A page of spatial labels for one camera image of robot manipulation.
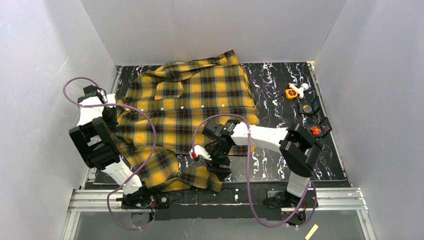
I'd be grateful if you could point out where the black tray lower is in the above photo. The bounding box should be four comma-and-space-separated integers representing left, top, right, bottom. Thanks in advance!
306, 116, 333, 138

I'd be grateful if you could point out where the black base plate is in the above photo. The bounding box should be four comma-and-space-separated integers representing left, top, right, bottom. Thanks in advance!
117, 182, 318, 225

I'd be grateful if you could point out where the black tray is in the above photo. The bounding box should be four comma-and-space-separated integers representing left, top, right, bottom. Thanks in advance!
297, 96, 321, 116
306, 116, 333, 138

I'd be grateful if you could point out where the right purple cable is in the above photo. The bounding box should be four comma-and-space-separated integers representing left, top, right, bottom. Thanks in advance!
190, 113, 318, 229

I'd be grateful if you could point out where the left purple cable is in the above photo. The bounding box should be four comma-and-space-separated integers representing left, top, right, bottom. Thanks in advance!
62, 76, 158, 231

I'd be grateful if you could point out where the black tray upper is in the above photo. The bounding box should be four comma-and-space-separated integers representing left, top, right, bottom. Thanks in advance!
297, 96, 321, 116

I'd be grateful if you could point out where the white round brooch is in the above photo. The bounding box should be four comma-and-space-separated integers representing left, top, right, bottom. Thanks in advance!
302, 104, 313, 114

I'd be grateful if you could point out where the aluminium frame rail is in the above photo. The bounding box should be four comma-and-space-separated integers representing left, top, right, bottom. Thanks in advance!
62, 183, 377, 240

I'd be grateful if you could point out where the yellow plaid flannel shirt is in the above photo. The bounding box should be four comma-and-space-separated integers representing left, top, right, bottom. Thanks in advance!
116, 50, 259, 192

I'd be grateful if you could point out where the red gold brooch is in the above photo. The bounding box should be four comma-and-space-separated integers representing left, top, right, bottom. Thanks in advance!
310, 125, 322, 136

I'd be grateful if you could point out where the tan tape strip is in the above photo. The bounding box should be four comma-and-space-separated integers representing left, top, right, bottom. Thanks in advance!
304, 224, 319, 240

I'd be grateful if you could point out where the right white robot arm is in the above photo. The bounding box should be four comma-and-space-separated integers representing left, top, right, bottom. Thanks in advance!
190, 119, 323, 198

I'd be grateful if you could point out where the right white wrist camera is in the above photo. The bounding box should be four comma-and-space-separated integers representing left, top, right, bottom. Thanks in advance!
189, 145, 211, 162

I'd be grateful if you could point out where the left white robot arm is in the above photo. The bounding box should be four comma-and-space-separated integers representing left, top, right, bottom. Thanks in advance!
69, 85, 143, 195

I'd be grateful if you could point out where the purple cable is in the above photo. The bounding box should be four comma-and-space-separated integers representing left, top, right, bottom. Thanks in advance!
190, 113, 318, 229
62, 76, 158, 231

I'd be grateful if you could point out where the orange tape measure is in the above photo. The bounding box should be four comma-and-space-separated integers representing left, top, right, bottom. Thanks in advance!
285, 88, 299, 100

